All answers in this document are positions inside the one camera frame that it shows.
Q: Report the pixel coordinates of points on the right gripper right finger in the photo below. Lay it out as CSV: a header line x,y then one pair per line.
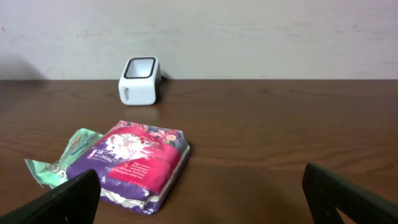
x,y
328,193

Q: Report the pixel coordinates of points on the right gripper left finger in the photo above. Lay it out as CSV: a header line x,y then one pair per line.
x,y
74,201

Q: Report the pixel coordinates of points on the green toilet wipes pack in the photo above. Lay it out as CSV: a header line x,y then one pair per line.
x,y
55,174

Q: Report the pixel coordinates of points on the purple red liner pack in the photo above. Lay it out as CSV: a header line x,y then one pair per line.
x,y
136,164

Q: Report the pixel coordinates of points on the white barcode scanner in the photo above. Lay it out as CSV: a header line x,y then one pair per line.
x,y
140,81

